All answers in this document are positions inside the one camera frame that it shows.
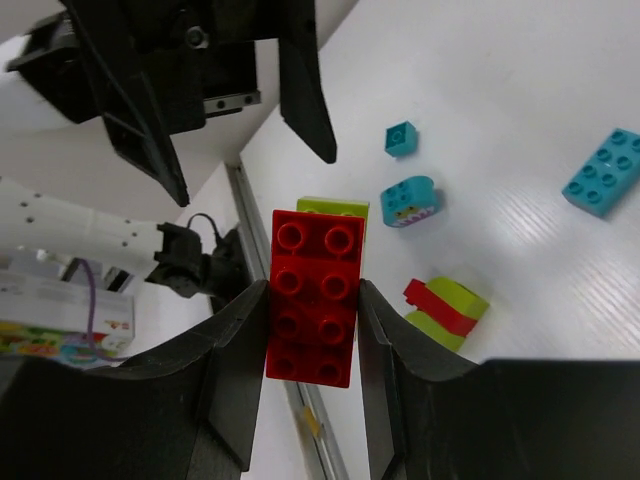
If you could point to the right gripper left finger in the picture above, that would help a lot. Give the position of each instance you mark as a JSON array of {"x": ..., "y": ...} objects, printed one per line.
[{"x": 186, "y": 409}]

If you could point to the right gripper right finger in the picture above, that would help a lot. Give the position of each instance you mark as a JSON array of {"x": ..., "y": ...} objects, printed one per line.
[{"x": 432, "y": 414}]

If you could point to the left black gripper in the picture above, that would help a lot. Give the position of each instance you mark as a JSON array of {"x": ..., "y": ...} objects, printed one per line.
[{"x": 141, "y": 64}]

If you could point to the long green lego brick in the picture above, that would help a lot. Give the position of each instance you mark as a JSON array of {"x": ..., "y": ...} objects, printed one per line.
[{"x": 340, "y": 210}]

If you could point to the long red lego brick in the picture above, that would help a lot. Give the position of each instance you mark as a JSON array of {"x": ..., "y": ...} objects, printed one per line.
[{"x": 288, "y": 358}]

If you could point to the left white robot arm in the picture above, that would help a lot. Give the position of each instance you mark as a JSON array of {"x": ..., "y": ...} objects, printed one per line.
[{"x": 162, "y": 254}]

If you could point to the green red curved lego stack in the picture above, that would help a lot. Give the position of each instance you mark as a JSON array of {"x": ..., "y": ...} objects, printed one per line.
[{"x": 445, "y": 310}]

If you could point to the colourful lego box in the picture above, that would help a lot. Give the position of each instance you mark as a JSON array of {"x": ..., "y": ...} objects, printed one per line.
[{"x": 57, "y": 309}]

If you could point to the small teal lego brick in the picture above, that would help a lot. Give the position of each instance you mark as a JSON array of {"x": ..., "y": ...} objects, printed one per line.
[{"x": 401, "y": 140}]

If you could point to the curved teal lego brick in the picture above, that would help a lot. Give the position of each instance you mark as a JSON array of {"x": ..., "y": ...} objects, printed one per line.
[{"x": 409, "y": 201}]

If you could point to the long teal lego brick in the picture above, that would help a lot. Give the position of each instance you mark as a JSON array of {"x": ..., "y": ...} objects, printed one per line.
[{"x": 607, "y": 176}]

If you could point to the front aluminium rail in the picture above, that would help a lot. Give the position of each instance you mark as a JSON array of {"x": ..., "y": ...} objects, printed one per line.
[{"x": 317, "y": 437}]

